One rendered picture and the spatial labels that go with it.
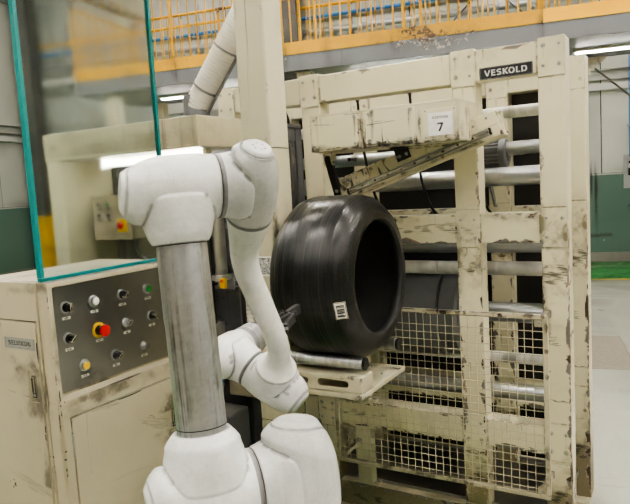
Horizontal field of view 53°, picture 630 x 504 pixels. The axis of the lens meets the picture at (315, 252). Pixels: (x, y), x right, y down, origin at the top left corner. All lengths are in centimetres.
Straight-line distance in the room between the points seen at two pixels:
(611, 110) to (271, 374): 1020
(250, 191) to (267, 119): 109
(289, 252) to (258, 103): 59
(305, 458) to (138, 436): 113
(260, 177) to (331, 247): 80
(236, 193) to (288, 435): 50
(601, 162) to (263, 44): 942
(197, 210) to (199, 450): 45
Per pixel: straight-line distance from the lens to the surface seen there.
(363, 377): 219
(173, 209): 124
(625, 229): 1141
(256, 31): 243
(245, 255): 143
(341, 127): 250
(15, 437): 235
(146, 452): 242
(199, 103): 294
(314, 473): 135
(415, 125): 237
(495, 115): 243
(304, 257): 207
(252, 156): 127
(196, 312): 126
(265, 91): 238
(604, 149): 1141
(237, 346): 168
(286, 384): 162
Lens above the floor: 151
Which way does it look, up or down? 6 degrees down
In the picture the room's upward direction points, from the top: 3 degrees counter-clockwise
